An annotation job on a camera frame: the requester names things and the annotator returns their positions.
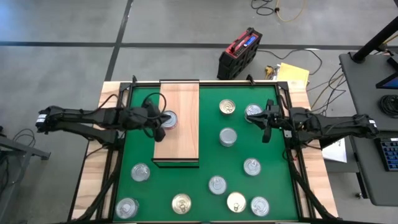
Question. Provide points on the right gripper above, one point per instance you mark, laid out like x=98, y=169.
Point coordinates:
x=283, y=118

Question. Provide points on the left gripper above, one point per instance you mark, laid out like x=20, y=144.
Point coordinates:
x=135, y=118

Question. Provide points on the green-label silver-lid can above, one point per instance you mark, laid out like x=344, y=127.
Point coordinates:
x=253, y=109

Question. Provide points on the plain-lid can multicolour label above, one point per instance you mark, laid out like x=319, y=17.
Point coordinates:
x=228, y=137

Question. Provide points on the gold-lid can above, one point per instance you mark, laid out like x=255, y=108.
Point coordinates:
x=181, y=203
x=236, y=202
x=227, y=107

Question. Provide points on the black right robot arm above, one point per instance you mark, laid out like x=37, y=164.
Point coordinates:
x=342, y=124

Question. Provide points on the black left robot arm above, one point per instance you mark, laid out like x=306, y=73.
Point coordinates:
x=77, y=116

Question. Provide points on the black clamp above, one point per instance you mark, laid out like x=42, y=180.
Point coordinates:
x=250, y=79
x=134, y=79

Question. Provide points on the teal tuna can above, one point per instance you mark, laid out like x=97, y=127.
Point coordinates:
x=252, y=166
x=217, y=184

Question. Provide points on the yellow plug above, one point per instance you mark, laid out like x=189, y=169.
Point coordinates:
x=269, y=71

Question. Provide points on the yellow envelope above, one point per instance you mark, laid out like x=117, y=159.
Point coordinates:
x=292, y=73

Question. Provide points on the red and black tool case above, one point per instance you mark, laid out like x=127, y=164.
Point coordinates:
x=239, y=56

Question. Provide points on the white paper sheet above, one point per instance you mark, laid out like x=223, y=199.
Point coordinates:
x=337, y=152

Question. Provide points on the silver pull-tab lid can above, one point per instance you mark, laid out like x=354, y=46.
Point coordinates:
x=260, y=206

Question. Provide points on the blue-label silver-lid can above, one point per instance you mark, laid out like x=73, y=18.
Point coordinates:
x=127, y=208

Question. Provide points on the grey keypad desk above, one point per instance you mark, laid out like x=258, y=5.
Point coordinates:
x=373, y=186

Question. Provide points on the keypad with coloured keys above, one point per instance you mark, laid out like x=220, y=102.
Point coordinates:
x=390, y=154

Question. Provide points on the tablet with blue screen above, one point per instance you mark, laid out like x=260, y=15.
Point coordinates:
x=391, y=82

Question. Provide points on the grey metal stand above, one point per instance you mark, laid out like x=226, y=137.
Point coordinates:
x=25, y=151

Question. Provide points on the black pole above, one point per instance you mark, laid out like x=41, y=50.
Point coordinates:
x=376, y=40

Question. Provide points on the white bracket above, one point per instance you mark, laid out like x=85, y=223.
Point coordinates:
x=287, y=133

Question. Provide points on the wooden shelf black frame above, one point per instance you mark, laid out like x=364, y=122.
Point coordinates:
x=183, y=146

